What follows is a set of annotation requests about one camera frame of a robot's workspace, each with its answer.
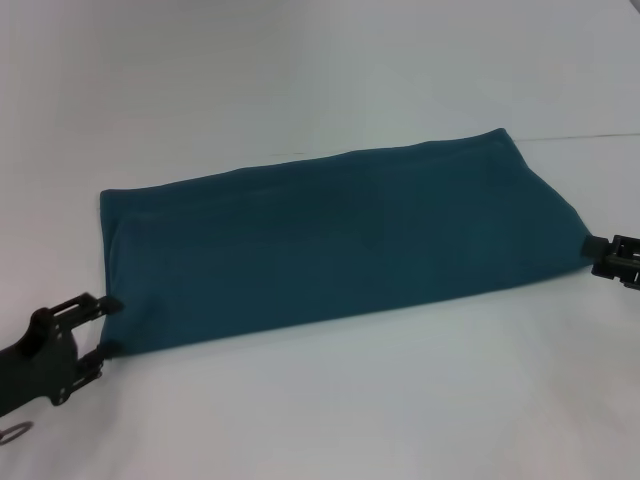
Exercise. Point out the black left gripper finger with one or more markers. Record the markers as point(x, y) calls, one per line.
point(90, 307)
point(97, 362)

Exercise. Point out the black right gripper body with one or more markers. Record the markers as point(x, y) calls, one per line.
point(622, 262)

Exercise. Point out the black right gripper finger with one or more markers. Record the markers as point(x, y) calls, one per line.
point(594, 249)

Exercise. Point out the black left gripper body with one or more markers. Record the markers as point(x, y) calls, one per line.
point(35, 360)

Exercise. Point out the teal blue t-shirt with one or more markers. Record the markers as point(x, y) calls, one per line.
point(325, 240)

